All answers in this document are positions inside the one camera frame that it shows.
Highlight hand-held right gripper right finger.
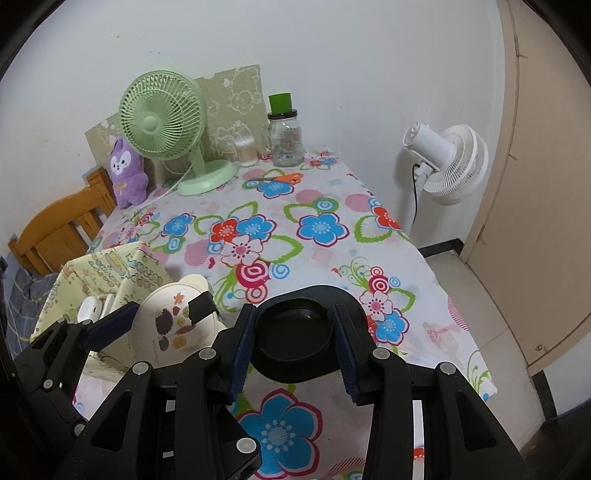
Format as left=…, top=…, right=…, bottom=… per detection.
left=330, top=305, right=522, bottom=480

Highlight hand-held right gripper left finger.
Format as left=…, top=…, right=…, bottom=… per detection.
left=55, top=303, right=258, bottom=480

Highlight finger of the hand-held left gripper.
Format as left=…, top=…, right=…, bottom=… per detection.
left=187, top=293, right=220, bottom=326
left=30, top=302, right=141, bottom=402

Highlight white rounded adapter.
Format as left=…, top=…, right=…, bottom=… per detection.
left=76, top=296, right=105, bottom=324

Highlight yellow printed box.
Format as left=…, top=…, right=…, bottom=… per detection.
left=30, top=242, right=174, bottom=370

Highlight black plastic dish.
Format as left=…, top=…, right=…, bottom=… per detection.
left=252, top=285, right=368, bottom=384

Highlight grey plaid quilt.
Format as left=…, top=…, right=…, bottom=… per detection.
left=0, top=268, right=61, bottom=361

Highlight floral tablecloth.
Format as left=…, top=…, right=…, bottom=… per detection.
left=74, top=145, right=499, bottom=480

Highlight wooden bed headboard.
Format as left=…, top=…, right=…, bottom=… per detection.
left=8, top=166, right=118, bottom=276

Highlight purple plush toy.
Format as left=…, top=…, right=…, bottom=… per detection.
left=108, top=137, right=150, bottom=209

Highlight orange scissors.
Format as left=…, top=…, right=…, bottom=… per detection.
left=249, top=172, right=303, bottom=184

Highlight cotton swab jar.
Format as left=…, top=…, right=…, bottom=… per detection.
left=235, top=136, right=259, bottom=168

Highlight glass jar mug green lid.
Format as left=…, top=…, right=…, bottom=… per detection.
left=263, top=92, right=305, bottom=168

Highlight green desk fan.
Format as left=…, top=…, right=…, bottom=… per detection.
left=119, top=70, right=239, bottom=197

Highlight white standing fan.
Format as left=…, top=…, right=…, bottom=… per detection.
left=394, top=121, right=489, bottom=247

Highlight beige door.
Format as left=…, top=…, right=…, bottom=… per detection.
left=462, top=0, right=591, bottom=370

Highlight white fan cable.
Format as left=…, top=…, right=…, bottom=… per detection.
left=148, top=164, right=197, bottom=201

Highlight black fan cable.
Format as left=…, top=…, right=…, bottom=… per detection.
left=410, top=159, right=423, bottom=236

